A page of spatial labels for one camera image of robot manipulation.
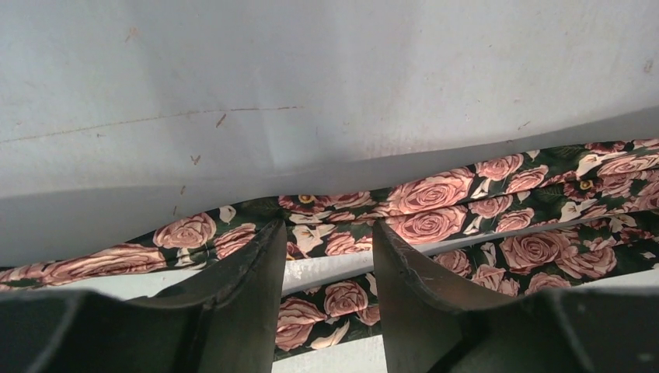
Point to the rose patterned necktie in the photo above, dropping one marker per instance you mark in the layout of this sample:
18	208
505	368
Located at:
553	218

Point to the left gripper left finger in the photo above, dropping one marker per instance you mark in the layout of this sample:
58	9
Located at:
222	319

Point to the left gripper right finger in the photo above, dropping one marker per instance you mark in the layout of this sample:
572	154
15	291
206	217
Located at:
434	320

